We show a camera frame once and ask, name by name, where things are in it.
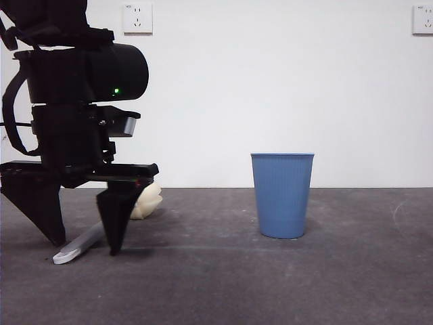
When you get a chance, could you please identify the grey-handled sponge cup brush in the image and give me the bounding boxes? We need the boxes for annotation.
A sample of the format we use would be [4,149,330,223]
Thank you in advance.
[52,182,163,265]

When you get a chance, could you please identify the blue ribbed plastic cup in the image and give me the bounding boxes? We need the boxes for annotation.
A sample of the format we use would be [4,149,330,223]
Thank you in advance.
[250,152,315,240]

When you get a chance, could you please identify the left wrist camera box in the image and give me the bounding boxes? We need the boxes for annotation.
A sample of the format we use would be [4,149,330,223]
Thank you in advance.
[108,115,139,139]

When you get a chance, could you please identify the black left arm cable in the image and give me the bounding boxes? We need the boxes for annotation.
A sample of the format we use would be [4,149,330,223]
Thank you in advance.
[0,69,41,156]

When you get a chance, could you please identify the white wall power socket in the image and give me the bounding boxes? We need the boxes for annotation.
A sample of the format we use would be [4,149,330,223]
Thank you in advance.
[411,5,433,37]
[122,3,154,35]

